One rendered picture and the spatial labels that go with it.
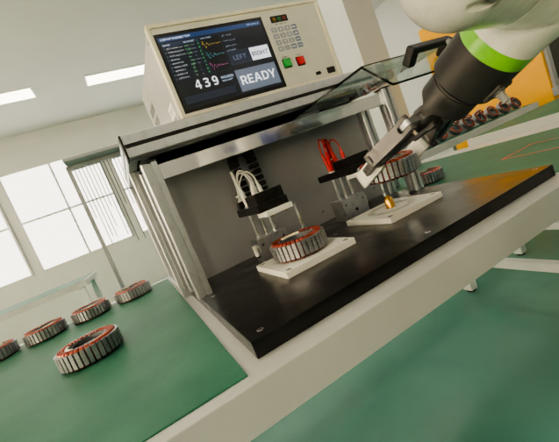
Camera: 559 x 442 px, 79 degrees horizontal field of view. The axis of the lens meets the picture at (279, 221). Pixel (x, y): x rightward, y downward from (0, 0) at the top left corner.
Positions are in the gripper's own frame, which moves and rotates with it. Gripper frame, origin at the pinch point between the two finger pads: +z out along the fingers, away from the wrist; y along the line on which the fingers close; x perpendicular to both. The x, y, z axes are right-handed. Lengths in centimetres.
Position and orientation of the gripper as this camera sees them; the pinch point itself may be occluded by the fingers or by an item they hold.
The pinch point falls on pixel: (388, 166)
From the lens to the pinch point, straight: 68.7
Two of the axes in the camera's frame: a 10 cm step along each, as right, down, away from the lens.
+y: 8.3, -3.9, 3.9
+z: -2.1, 4.3, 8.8
